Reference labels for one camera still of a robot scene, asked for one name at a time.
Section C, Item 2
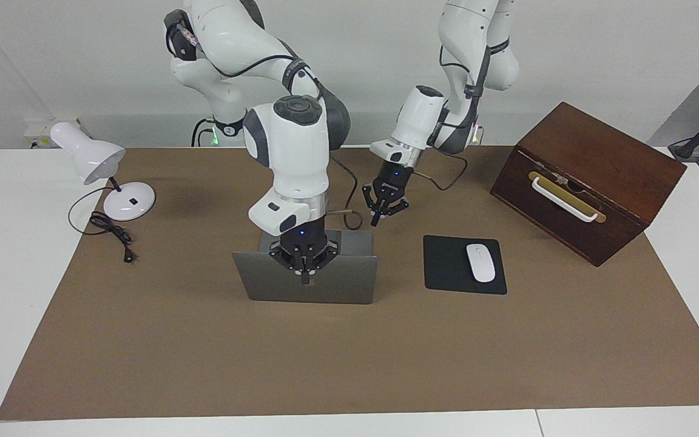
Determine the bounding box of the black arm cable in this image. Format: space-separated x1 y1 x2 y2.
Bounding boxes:
397 36 490 192
166 24 363 231

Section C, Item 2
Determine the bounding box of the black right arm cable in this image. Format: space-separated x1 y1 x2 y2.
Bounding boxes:
166 24 363 231

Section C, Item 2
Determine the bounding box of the silver grey laptop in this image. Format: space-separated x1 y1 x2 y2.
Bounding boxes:
232 229 379 305

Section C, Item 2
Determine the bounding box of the white box handle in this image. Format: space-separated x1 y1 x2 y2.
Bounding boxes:
532 177 599 223

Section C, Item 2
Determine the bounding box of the brown table mat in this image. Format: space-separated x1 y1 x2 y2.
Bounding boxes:
0 146 699 421

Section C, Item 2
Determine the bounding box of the dark brown wooden box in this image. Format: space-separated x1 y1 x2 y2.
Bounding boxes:
490 101 687 268

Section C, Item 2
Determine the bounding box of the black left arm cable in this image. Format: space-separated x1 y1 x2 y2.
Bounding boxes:
397 36 490 192

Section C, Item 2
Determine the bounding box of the black mouse pad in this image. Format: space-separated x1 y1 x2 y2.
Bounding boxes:
423 235 508 296

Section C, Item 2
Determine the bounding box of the white desk lamp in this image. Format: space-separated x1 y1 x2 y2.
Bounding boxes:
50 121 157 222

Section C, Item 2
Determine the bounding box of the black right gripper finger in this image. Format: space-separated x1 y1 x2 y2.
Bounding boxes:
269 242 305 285
307 242 339 285

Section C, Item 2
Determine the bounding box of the brass handle plate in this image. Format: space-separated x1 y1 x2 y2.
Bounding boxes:
528 171 607 223

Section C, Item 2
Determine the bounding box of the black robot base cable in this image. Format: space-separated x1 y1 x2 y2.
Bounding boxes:
191 117 214 147

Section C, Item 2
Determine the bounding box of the white computer mouse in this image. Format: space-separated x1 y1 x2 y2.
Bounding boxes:
466 243 496 283

